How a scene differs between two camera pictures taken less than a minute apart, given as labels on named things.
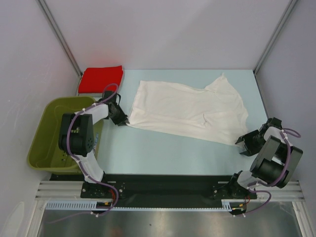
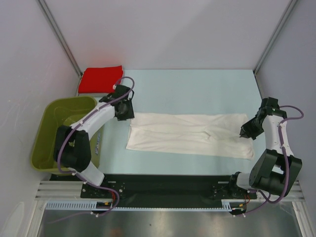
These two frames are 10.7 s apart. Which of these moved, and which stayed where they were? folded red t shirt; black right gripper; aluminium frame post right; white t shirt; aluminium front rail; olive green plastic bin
Moved: white t shirt; black right gripper
Stayed: folded red t shirt; aluminium frame post right; aluminium front rail; olive green plastic bin
